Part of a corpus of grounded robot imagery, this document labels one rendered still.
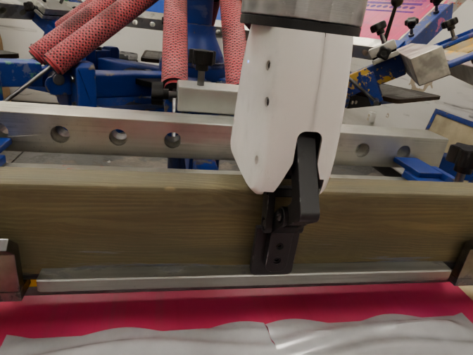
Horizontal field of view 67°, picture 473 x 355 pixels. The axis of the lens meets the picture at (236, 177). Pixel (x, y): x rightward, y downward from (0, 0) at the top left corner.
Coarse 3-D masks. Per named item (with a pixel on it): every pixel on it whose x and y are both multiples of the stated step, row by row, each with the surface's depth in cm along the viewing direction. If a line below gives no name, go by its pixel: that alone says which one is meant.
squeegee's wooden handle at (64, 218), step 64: (0, 192) 22; (64, 192) 23; (128, 192) 24; (192, 192) 25; (384, 192) 28; (448, 192) 29; (64, 256) 25; (128, 256) 26; (192, 256) 27; (320, 256) 29; (384, 256) 30; (448, 256) 31
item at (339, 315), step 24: (264, 288) 32; (288, 288) 32; (312, 288) 32; (336, 288) 33; (360, 288) 33; (384, 288) 33; (408, 288) 34; (432, 288) 34; (456, 288) 35; (264, 312) 29; (288, 312) 29; (312, 312) 30; (336, 312) 30; (360, 312) 30; (384, 312) 31; (408, 312) 31; (432, 312) 31; (456, 312) 32
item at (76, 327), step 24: (0, 312) 26; (24, 312) 26; (48, 312) 26; (72, 312) 27; (96, 312) 27; (120, 312) 27; (144, 312) 28; (168, 312) 28; (192, 312) 28; (216, 312) 28; (240, 312) 29; (0, 336) 24; (24, 336) 24; (48, 336) 25
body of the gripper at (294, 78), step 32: (256, 32) 22; (288, 32) 19; (320, 32) 19; (352, 32) 20; (256, 64) 22; (288, 64) 19; (320, 64) 19; (256, 96) 22; (288, 96) 19; (320, 96) 20; (256, 128) 22; (288, 128) 20; (320, 128) 20; (256, 160) 22; (288, 160) 21; (320, 160) 21; (256, 192) 22; (320, 192) 22
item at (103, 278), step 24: (312, 264) 29; (336, 264) 29; (360, 264) 30; (384, 264) 30; (408, 264) 30; (432, 264) 31; (48, 288) 24; (72, 288) 24; (96, 288) 25; (120, 288) 25; (144, 288) 26
